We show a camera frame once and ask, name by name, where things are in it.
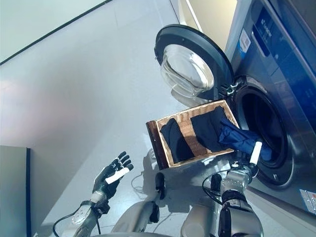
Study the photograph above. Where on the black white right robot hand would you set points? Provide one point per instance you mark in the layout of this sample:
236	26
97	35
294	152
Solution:
255	153

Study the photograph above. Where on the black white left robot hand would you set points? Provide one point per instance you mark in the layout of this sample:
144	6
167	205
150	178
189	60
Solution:
103	182

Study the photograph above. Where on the dark blue garment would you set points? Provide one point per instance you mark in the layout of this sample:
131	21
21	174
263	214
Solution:
237	140

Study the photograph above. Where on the black garment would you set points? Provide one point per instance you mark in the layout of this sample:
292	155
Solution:
175	140
207	128

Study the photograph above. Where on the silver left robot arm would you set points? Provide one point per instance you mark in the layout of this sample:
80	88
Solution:
81	217

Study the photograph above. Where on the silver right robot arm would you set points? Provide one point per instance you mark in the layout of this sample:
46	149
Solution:
237	209

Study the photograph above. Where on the grey front-loading washing machine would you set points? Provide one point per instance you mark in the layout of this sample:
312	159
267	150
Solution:
291	98

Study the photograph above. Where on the large blue white appliance label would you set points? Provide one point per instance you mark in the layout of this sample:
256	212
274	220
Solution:
308	200

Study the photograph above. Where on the rectangular wicker laundry basket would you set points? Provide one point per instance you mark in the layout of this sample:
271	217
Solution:
187	128

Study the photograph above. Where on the grey right robot leg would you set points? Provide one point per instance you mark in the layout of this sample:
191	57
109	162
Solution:
202	222

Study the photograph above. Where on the grey cabinet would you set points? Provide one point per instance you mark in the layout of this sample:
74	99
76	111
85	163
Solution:
12	192

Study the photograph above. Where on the round glass washer door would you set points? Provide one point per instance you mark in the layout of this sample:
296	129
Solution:
214	56

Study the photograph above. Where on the small blue washer sticker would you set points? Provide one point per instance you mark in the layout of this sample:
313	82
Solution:
245	39

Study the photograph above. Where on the white counter cabinet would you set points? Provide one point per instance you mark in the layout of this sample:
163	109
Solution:
214	19

